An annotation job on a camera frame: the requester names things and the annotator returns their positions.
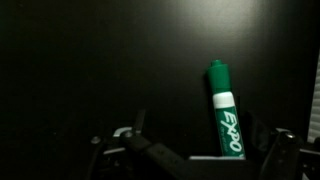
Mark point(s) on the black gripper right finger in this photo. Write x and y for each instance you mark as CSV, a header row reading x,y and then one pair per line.
x,y
260,133

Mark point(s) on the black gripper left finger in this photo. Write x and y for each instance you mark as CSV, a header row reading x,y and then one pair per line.
x,y
139,121

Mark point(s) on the green Expo marker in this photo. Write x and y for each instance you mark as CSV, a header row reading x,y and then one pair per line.
x,y
226,116

